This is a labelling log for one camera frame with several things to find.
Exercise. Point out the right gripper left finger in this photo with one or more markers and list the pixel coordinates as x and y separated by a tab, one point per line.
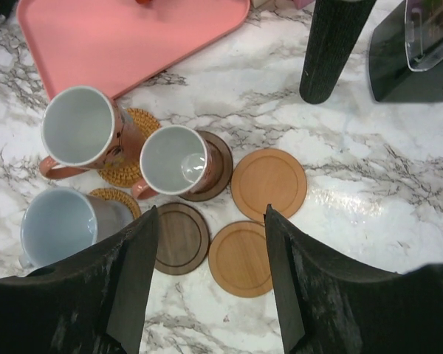
92	302

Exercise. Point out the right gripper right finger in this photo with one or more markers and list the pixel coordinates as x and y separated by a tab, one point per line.
330	303

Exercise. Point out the light blue mug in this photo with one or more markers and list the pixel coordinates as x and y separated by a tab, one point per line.
61	222

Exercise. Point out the light wood coaster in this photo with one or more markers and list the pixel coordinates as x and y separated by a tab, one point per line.
265	177
238	259

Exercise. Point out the dark wood coaster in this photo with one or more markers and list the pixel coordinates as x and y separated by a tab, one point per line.
184	239
222	167

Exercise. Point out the small woven rattan coaster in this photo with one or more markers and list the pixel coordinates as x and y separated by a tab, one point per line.
126	206

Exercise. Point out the large woven rattan coaster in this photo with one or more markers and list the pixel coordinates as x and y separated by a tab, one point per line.
130	173

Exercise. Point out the pink mug back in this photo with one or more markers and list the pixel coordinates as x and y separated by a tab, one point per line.
174	160

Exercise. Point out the pink mug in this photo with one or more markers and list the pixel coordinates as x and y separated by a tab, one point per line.
83	129
174	160

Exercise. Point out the pink mug front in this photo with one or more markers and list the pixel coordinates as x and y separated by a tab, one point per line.
83	129

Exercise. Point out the pink serving tray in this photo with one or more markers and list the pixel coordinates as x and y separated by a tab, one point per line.
115	45

